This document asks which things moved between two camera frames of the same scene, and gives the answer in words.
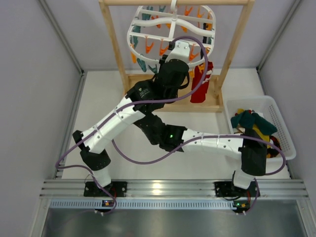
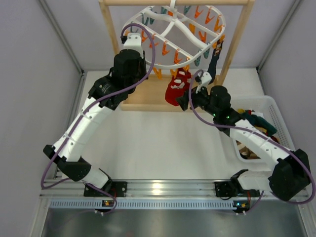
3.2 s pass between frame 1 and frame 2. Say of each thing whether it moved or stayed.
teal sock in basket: stayed
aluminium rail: stayed
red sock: moved
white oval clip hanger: moved
